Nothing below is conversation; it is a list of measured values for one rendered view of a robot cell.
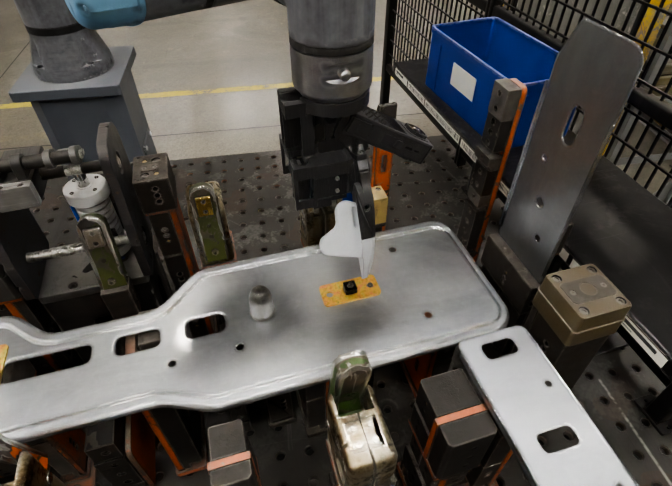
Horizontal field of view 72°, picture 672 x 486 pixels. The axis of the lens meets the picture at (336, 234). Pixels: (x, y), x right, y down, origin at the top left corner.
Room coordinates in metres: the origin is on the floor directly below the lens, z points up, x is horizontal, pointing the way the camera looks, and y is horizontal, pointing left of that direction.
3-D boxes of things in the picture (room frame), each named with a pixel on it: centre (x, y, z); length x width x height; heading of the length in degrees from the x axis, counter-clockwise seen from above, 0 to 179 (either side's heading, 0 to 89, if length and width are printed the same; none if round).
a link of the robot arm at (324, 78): (0.41, 0.00, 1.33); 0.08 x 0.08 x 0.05
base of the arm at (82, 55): (0.95, 0.55, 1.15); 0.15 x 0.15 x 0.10
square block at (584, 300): (0.38, -0.32, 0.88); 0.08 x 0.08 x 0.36; 17
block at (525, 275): (0.49, -0.28, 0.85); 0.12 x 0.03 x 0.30; 17
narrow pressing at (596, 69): (0.49, -0.28, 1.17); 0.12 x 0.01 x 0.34; 17
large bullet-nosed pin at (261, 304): (0.39, 0.10, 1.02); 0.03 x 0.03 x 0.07
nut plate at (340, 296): (0.42, -0.02, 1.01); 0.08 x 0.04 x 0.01; 107
